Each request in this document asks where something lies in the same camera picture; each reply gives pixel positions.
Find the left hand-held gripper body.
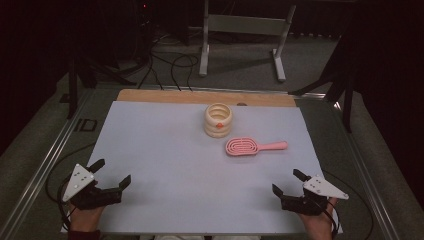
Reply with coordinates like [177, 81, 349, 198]
[61, 163, 123, 211]

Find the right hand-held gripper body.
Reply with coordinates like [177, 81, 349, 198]
[281, 174, 350, 217]

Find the pink hair brush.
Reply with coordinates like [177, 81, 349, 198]
[225, 136, 289, 157]

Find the cream ribbed cup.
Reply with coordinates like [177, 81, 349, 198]
[203, 102, 233, 139]

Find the person's right hand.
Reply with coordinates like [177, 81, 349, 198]
[299, 198, 340, 240]

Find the person's left hand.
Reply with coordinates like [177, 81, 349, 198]
[67, 204, 107, 232]

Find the white table mat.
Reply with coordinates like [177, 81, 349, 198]
[60, 100, 344, 235]

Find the black tripod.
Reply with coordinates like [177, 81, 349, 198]
[287, 33, 357, 134]
[59, 49, 138, 120]

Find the grey metal stand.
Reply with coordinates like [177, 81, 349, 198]
[198, 0, 297, 83]

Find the right hand-held gripper cable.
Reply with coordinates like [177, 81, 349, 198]
[319, 199, 341, 238]

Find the hand-held gripper cable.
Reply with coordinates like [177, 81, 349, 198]
[56, 181, 73, 232]
[319, 199, 341, 238]

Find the left hand-held gripper cable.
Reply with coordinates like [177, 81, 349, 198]
[56, 181, 73, 232]

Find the black cable beside table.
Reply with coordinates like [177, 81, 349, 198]
[45, 142, 97, 205]
[321, 169, 375, 240]

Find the aluminium rail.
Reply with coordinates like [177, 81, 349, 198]
[0, 89, 95, 240]
[331, 99, 401, 240]

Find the black looped floor cable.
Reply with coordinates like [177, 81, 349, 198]
[151, 53, 200, 92]

